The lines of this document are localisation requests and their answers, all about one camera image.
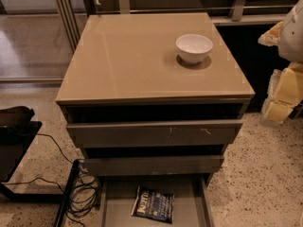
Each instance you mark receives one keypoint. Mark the white ceramic bowl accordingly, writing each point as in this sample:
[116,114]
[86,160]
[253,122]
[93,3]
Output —
[193,48]

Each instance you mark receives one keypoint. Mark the middle grey drawer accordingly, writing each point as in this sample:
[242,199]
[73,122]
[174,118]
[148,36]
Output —
[167,165]

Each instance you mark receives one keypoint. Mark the beige drawer cabinet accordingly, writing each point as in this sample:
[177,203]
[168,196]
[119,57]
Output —
[126,69]

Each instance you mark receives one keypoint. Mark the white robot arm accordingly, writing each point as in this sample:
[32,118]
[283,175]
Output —
[287,36]

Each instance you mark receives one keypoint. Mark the blue Kettle chip bag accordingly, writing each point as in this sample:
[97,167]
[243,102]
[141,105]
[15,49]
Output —
[154,205]

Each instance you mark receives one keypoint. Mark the black metal stand leg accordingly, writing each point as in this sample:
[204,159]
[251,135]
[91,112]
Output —
[74,172]

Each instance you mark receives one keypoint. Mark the top grey drawer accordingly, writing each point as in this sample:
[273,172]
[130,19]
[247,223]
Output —
[156,134]

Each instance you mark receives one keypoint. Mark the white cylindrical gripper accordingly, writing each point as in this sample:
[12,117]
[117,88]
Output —
[293,37]

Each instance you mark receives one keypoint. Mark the metal railing frame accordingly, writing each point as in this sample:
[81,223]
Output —
[223,12]

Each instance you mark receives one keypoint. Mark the small dark floor object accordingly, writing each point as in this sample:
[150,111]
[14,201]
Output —
[297,111]

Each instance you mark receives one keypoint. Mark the black side table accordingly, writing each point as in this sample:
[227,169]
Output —
[17,131]

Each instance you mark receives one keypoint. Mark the bottom open grey drawer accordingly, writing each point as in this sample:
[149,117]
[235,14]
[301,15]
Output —
[191,207]

